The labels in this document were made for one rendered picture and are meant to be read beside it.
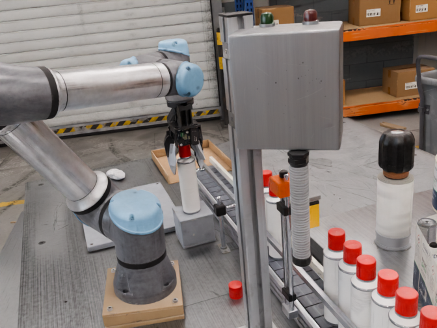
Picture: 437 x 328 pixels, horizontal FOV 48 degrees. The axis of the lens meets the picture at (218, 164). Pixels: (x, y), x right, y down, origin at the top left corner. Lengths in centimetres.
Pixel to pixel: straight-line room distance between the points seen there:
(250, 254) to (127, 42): 441
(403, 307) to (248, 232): 30
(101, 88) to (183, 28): 428
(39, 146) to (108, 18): 420
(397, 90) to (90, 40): 310
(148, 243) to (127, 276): 10
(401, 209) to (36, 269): 99
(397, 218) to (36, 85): 86
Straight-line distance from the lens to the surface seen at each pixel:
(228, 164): 196
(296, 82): 78
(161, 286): 118
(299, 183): 81
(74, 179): 114
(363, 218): 145
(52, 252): 157
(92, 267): 145
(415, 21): 514
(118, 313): 118
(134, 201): 113
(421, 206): 154
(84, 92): 96
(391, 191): 124
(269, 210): 121
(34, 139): 107
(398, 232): 130
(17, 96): 91
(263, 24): 83
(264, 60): 78
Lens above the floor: 158
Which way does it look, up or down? 22 degrees down
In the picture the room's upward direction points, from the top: 6 degrees counter-clockwise
